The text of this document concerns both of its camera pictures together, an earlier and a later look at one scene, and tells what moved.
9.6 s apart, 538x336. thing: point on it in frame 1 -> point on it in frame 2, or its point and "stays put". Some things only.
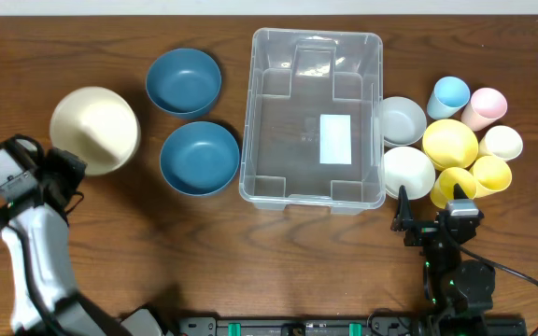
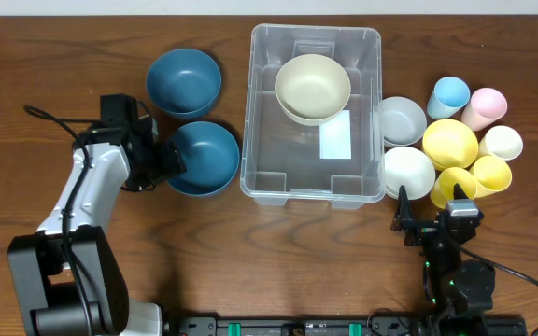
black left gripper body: [61, 169] -> [159, 161]
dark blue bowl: [199, 159] stays put
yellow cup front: [443, 186] stays put
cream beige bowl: [96, 126] -> [313, 89]
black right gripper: [403, 221] stays put
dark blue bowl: [184, 83] stays put
